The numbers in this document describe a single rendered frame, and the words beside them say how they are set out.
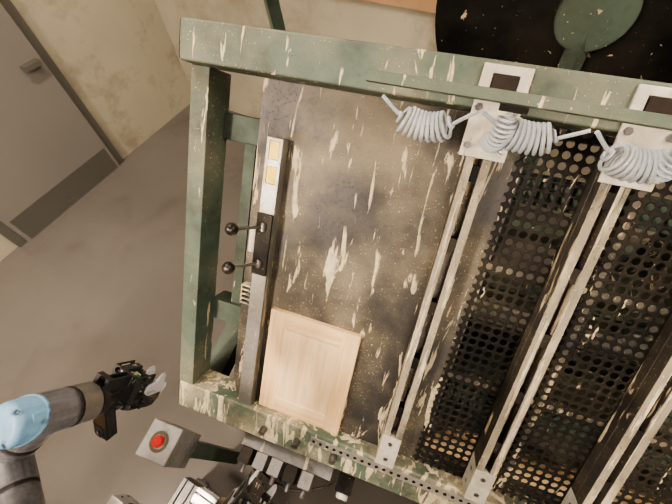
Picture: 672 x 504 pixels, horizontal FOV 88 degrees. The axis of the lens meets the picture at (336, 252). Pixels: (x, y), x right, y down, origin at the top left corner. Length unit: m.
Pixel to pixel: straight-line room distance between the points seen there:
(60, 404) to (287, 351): 0.67
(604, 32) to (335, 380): 1.24
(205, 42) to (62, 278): 2.63
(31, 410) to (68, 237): 2.93
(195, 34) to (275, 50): 0.23
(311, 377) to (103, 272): 2.30
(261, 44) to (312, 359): 0.94
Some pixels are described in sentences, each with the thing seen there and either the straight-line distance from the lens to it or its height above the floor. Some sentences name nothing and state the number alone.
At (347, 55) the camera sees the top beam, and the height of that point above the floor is 1.85.
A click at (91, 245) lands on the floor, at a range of 3.48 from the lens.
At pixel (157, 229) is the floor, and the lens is 3.28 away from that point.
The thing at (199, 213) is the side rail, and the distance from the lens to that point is 1.19.
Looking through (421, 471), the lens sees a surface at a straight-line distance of 1.39.
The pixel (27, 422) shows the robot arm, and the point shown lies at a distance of 0.79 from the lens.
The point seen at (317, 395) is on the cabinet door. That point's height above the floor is 0.99.
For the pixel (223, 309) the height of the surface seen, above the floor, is 1.10.
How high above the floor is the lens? 2.27
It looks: 57 degrees down
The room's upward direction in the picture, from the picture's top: 4 degrees counter-clockwise
